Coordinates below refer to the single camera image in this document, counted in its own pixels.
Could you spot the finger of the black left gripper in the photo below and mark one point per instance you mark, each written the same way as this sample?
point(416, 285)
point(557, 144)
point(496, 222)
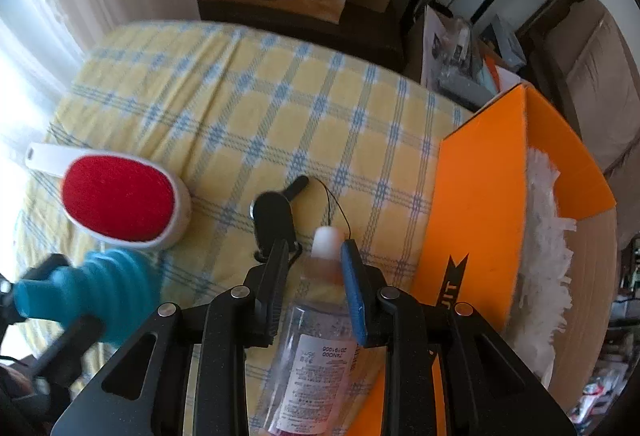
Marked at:
point(61, 364)

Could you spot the white fluffy duster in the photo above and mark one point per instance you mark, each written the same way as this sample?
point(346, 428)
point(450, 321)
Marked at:
point(541, 295)

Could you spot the clear plastic bag clutter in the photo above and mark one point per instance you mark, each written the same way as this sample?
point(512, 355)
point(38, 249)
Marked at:
point(447, 49)

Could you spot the brown sofa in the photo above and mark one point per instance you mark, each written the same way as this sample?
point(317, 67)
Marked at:
point(581, 63)

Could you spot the red white lint brush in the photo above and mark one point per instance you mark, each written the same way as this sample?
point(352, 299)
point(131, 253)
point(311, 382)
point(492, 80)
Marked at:
point(117, 198)

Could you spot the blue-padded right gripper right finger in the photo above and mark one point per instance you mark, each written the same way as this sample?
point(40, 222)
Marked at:
point(371, 314)

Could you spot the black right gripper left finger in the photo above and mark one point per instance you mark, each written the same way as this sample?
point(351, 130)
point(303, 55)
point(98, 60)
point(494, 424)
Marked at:
point(267, 284)

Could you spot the clear bottle pink cap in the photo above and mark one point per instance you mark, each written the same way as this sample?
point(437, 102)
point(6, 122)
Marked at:
point(316, 350)

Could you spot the person's left hand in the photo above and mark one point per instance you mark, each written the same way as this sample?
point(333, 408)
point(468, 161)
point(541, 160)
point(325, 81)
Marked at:
point(18, 395)

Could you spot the black strap gadget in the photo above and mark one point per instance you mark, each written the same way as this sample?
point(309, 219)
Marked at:
point(274, 229)

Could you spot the orange cardboard box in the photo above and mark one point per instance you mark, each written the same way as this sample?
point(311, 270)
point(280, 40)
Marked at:
point(448, 370)

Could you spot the yellow plaid tablecloth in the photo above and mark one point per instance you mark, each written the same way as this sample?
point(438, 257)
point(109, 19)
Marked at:
point(235, 112)

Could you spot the teal collapsible funnel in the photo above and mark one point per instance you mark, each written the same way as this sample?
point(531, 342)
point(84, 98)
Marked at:
point(119, 287)

